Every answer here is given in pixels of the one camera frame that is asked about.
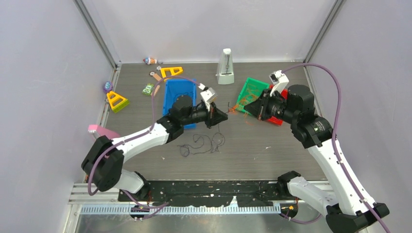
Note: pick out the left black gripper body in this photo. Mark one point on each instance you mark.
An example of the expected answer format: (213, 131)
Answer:
(197, 114)

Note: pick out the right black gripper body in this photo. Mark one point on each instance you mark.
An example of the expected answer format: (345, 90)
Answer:
(276, 106)

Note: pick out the blue plastic bin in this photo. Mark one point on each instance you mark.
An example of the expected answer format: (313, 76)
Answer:
(174, 88)

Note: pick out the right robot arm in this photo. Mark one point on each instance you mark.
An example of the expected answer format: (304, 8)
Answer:
(350, 208)

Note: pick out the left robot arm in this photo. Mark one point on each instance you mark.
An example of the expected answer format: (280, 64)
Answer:
(104, 162)

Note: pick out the green plastic bin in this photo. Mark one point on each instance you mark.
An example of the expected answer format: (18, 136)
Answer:
(250, 91)

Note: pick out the wooden block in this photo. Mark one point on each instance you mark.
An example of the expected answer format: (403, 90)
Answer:
(155, 90)
(156, 76)

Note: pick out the green toy block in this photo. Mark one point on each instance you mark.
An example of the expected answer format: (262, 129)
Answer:
(148, 89)

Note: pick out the white metronome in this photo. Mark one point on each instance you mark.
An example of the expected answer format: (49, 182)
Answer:
(225, 73)

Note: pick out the yellow triangle toy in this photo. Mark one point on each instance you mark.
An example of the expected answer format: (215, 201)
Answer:
(171, 71)
(116, 101)

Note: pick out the small figurine toy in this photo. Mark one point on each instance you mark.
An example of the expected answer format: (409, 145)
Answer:
(150, 61)

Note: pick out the pink stand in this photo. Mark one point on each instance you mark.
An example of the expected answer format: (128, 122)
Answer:
(95, 131)

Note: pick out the purple round toy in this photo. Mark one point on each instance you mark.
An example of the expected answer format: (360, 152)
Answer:
(107, 87)

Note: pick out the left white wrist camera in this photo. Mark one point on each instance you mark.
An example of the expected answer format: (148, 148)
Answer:
(208, 95)

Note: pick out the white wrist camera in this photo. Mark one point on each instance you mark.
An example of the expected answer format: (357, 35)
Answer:
(279, 81)
(208, 95)

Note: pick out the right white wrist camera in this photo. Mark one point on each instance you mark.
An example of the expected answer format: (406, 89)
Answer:
(279, 81)

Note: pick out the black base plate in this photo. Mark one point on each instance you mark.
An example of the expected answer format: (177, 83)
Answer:
(249, 193)

